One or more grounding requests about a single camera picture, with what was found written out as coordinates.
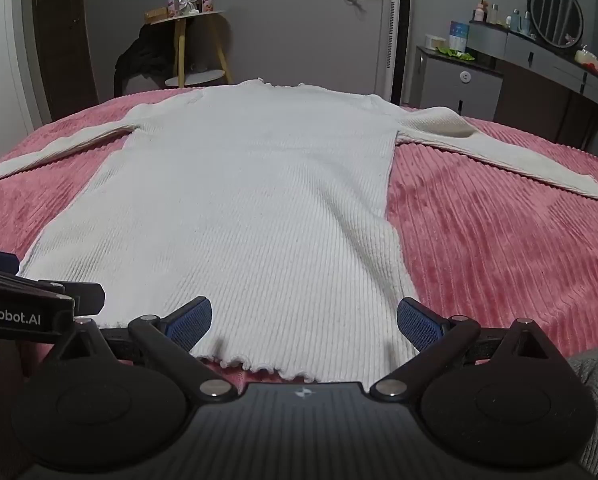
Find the slim blue bottle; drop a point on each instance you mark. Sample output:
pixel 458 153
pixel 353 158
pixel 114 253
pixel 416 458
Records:
pixel 526 23

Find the round black-framed mirror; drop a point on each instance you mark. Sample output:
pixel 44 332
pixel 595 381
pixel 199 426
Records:
pixel 554 15

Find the pink ribbed blanket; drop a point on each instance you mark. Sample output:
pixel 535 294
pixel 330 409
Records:
pixel 479 240

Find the flat orange box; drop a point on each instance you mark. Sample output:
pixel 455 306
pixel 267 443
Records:
pixel 155 15

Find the grey cabinet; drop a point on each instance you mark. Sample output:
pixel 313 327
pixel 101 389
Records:
pixel 444 85

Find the grey upholstered chair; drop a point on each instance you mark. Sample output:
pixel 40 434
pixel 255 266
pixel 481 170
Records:
pixel 144 84

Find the pale cosmetic bottle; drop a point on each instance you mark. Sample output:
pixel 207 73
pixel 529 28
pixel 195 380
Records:
pixel 494 14

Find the white and red bowl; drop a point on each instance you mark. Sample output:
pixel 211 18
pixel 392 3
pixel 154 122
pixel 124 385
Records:
pixel 587 56

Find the light blue bottle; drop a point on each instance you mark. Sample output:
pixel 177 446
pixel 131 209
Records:
pixel 515 21

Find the grey vanity desk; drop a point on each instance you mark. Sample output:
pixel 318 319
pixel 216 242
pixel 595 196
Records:
pixel 539 75

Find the white ribbed knit sweater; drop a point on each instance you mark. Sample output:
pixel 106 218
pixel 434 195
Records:
pixel 254 210

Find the green wrapper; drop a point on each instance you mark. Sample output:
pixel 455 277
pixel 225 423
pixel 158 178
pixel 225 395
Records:
pixel 456 55

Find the pink bottle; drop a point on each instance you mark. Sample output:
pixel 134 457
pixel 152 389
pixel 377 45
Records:
pixel 478 12

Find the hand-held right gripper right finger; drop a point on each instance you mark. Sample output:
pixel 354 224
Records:
pixel 419 325

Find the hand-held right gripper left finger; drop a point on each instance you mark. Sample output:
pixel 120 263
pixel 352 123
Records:
pixel 195 321

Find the black clothing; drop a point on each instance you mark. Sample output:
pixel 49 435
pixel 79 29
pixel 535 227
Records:
pixel 144 55

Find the small pink box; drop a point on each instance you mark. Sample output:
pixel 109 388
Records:
pixel 207 1
pixel 173 6

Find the yellow-legged round side table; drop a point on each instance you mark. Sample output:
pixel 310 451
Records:
pixel 181 45

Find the small pink bow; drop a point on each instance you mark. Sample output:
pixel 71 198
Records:
pixel 570 39

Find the blue and white box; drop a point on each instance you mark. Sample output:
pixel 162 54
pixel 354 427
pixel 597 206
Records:
pixel 459 37

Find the brown wooden door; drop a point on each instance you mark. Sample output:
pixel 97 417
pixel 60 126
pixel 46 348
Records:
pixel 61 35

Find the white tower air conditioner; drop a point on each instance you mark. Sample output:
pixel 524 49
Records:
pixel 398 35

